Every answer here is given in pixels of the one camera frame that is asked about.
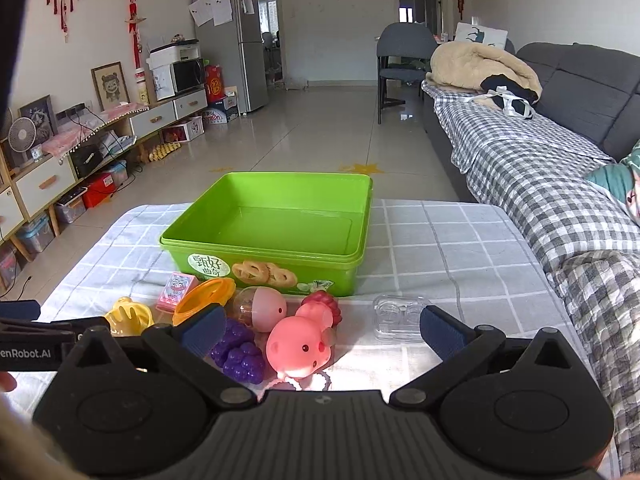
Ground purple toy grapes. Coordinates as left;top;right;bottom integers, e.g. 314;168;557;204
210;318;266;385

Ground orange toy lid dish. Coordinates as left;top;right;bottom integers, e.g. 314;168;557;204
172;278;236;326

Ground clear contact lens case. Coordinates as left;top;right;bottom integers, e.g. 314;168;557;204
373;295;428;341

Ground pink card box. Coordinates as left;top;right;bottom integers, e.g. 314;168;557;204
156;272;200;313

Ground yellow toy pot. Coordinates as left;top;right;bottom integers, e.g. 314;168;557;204
104;297;154;337

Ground pink pig toy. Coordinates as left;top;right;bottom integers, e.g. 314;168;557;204
266;301;333;379

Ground person left hand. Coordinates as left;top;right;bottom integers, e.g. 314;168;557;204
0;372;16;392

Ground pink capsule ball toy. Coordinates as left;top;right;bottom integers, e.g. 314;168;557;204
230;286;288;334

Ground grey checked tablecloth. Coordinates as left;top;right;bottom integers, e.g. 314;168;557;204
41;200;580;394

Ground wooden tv cabinet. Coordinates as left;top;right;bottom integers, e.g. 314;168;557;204
1;87;207;260

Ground red storage box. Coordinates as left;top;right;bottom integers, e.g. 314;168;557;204
82;172;117;209

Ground green plastic cookie box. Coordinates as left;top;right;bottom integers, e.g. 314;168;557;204
160;172;373;297

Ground small white desk fan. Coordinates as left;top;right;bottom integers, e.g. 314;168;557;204
8;117;37;168

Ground grey plaid blanket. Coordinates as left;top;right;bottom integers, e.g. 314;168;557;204
422;80;639;472

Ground framed cartoon picture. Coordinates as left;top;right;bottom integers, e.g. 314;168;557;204
91;62;129;110

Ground black microwave oven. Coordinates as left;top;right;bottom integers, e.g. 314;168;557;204
151;58;204;101

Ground beige folded blanket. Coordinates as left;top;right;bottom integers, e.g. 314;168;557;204
425;41;542;102

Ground white printer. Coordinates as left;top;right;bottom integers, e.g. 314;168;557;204
146;39;201;70

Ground dark grey sofa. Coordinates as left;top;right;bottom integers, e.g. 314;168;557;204
423;42;639;207

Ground grey chair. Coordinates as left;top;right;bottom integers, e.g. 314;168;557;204
376;23;438;124

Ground white deer pillow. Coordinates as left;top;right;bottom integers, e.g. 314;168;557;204
454;22;508;49

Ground silver refrigerator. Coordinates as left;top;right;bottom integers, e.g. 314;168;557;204
189;0;269;115

